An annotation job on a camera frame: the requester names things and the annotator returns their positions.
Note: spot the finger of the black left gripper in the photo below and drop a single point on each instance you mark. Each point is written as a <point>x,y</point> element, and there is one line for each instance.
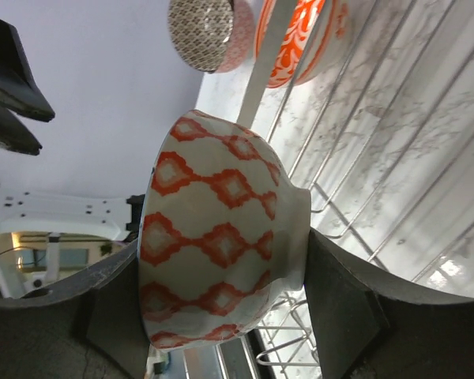
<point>15,136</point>
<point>18,89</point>

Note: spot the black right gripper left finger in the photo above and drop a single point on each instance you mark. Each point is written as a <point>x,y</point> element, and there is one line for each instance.
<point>85,326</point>

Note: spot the stainless wire dish rack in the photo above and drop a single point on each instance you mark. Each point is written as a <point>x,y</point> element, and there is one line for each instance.
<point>384,142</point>

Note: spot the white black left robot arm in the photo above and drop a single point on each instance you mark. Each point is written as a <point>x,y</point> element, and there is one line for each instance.
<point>24,210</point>

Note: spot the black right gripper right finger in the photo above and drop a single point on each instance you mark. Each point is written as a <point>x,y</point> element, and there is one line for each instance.
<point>369,323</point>

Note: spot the blue triangle pattern bowl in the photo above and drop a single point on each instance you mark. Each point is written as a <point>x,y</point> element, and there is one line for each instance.
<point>224,232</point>

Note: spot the brown dotted pattern bowl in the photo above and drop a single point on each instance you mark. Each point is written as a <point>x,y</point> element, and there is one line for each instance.
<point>211,36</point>

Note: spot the orange floral white bowl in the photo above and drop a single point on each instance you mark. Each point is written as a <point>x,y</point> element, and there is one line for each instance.
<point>330,44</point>

